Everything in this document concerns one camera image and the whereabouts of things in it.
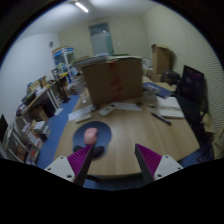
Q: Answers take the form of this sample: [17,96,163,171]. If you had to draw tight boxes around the printed white paper sheet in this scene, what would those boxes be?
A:
[67,104,96,122]

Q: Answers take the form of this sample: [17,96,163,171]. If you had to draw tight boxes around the black floor stand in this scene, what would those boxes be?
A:
[53,68,72,103]

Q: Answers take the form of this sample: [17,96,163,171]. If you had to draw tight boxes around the blue and white display cabinet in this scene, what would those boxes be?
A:
[51,46,76,76]

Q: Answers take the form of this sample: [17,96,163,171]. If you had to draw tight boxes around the open white book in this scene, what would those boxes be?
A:
[156,96,185,119]

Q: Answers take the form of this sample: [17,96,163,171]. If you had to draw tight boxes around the dark bag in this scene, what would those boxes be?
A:
[161,69,181,86]

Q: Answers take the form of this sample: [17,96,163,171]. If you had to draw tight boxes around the plain white remote control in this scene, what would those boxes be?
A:
[74,113,93,124]

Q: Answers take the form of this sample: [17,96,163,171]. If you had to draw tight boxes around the black computer monitor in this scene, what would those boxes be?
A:
[179,64,206,104]

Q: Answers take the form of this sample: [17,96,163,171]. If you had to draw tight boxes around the clear plastic jar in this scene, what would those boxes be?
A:
[78,85,92,104]

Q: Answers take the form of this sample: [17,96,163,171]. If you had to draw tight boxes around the white remote control with buttons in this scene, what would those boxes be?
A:
[98,103,118,117]

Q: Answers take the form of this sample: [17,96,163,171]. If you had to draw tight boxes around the ceiling tube light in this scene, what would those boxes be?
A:
[73,1,90,14]

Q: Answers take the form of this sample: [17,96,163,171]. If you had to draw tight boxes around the cluttered shelf unit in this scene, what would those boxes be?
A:
[0,74,73,166]

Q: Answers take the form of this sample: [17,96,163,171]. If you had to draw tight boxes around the pink computer mouse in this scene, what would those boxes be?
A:
[83,127,99,146]

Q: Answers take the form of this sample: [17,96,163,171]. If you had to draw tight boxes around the blue book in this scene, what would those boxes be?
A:
[142,81,174,99]

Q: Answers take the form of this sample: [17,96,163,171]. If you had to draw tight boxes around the open tall cardboard box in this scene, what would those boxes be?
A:
[151,43,173,75]

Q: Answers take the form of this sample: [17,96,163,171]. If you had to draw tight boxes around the blank white paper sheet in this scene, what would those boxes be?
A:
[114,102,143,112]

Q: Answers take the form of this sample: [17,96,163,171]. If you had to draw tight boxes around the frosted glass window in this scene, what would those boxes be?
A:
[88,22,115,57]

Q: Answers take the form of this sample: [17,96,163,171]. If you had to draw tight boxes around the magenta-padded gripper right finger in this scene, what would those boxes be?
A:
[134,143,184,186]

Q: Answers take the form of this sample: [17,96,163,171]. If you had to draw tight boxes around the large brown cardboard box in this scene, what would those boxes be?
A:
[81,57,144,106]

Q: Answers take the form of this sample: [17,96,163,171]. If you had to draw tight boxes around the black marker pen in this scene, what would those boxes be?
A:
[150,112,173,127]

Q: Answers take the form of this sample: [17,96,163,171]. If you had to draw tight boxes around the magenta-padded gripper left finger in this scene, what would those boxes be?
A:
[43,143,96,188]

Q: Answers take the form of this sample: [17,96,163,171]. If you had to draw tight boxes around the black office chair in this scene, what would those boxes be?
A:
[181,96,212,134]

